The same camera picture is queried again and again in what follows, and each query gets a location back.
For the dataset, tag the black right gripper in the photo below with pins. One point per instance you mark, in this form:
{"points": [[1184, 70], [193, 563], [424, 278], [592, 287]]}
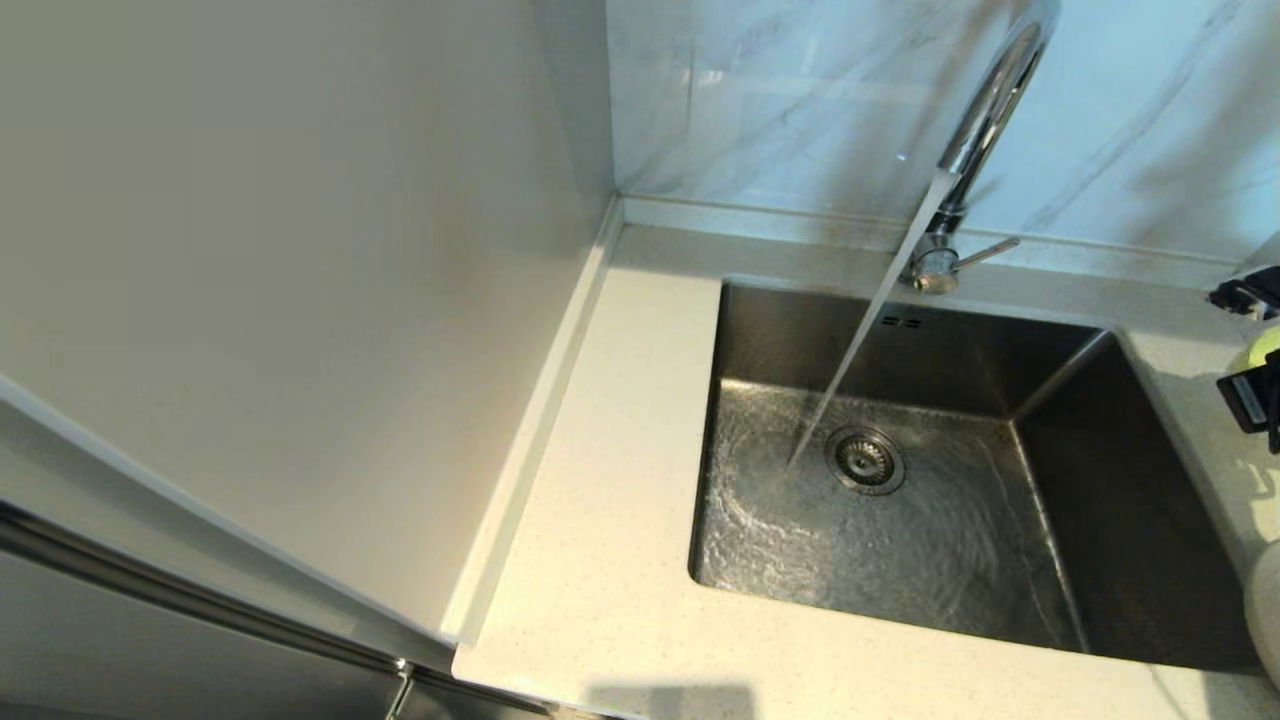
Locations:
{"points": [[1260, 400]]}

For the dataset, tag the grey steel refrigerator door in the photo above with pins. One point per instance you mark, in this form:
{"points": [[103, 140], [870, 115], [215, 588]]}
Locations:
{"points": [[150, 650]]}

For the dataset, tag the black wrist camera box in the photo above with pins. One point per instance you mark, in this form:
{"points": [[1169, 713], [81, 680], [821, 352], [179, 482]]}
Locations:
{"points": [[1250, 292]]}

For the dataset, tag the white refrigerator side panel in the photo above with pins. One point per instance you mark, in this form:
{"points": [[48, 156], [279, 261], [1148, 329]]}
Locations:
{"points": [[300, 250]]}

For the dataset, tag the chrome gooseneck faucet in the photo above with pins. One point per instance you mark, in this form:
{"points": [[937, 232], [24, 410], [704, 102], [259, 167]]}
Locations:
{"points": [[995, 100]]}

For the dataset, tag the yellow plastic bowl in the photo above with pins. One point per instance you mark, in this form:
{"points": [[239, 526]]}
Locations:
{"points": [[1262, 350]]}

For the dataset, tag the white round plate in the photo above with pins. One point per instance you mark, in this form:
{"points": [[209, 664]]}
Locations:
{"points": [[1268, 620]]}

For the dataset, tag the round metal drain strainer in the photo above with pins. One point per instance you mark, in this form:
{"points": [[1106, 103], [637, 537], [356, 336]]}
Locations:
{"points": [[866, 461]]}

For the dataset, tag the stainless steel sink basin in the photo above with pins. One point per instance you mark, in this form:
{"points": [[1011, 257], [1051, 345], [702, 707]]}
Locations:
{"points": [[950, 560]]}

